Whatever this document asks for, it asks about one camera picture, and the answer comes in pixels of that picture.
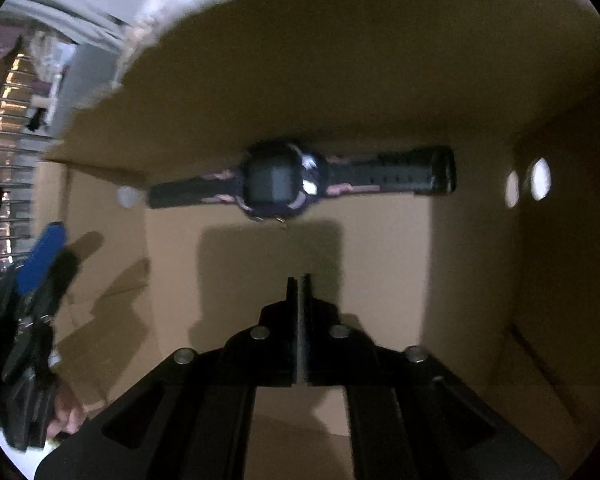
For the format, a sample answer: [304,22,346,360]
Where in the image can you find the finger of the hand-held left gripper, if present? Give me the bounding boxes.
[11,221,80,322]

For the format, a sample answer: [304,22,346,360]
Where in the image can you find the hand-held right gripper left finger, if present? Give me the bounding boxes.
[34,276,299,480]

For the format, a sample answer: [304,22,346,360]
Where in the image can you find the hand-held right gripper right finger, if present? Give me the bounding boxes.
[300,274,563,480]

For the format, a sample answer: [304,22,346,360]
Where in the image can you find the dark purple wristwatch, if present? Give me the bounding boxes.
[147,141,457,223]

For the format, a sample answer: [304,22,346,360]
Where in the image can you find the brown cardboard box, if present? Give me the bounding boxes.
[32,0,600,480]

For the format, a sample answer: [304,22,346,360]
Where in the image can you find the person's left hand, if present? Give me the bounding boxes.
[47,382,88,443]

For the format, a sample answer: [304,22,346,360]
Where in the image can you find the metal roller shutter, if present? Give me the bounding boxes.
[0,55,51,261]

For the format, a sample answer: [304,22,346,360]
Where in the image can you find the white plastic bags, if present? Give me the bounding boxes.
[27,30,76,111]

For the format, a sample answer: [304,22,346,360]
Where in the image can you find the white curtain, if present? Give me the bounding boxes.
[0,0,146,56]

